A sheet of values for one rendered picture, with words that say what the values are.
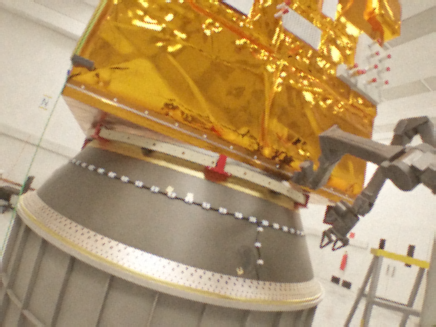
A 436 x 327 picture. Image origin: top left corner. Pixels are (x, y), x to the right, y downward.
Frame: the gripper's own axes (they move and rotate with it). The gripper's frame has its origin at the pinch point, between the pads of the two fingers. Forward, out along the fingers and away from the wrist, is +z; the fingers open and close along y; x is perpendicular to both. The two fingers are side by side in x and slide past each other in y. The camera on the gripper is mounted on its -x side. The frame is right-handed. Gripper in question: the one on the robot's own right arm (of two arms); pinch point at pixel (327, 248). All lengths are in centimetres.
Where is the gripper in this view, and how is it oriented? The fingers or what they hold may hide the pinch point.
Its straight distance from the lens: 131.0
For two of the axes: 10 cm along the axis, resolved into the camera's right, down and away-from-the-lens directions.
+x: 2.9, 4.6, -8.4
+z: -5.0, 8.2, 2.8
